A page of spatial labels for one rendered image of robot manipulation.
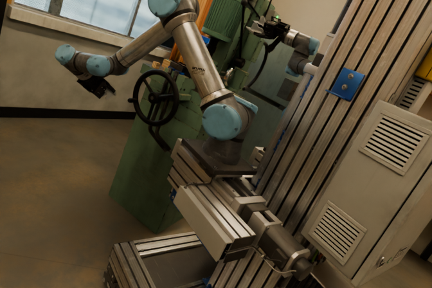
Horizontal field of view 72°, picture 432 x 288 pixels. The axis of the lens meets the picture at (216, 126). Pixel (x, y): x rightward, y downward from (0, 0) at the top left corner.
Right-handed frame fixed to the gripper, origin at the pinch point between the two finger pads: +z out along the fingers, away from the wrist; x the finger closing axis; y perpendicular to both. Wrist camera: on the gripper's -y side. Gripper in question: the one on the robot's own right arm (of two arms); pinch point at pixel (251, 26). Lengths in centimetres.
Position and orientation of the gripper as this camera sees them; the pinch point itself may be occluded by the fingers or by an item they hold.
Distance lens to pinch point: 160.7
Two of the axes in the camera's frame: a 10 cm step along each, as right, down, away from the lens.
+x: -6.0, 6.2, -5.1
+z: -8.0, -4.6, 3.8
